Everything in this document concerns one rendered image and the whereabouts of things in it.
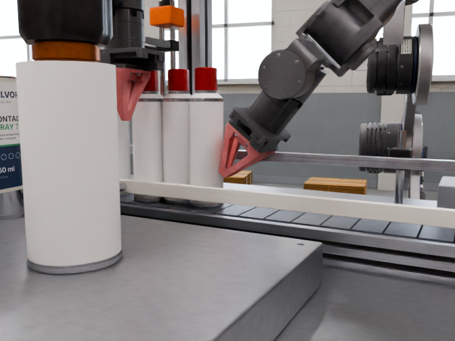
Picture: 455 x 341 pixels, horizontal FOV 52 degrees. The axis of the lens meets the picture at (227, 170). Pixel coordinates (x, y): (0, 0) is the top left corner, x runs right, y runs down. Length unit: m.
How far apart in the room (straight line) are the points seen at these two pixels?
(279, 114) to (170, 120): 0.17
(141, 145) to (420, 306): 0.45
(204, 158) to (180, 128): 0.06
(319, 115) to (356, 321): 5.70
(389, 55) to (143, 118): 0.70
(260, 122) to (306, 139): 5.53
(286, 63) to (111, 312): 0.33
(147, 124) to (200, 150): 0.10
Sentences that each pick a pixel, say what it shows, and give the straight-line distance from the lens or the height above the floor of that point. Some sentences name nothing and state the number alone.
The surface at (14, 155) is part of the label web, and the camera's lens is 0.68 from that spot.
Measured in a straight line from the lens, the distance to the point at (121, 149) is 0.78.
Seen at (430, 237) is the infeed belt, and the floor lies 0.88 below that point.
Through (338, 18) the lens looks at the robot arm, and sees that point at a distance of 0.62.
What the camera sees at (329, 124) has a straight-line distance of 6.12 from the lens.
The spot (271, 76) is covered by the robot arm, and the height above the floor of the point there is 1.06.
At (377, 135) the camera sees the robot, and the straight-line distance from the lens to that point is 1.68.
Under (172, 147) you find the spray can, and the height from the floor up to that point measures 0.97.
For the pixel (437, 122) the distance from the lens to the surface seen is 6.14.
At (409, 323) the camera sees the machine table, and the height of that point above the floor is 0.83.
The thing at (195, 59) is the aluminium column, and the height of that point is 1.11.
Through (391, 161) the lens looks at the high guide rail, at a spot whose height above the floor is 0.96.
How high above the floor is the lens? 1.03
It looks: 8 degrees down
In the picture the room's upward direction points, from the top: straight up
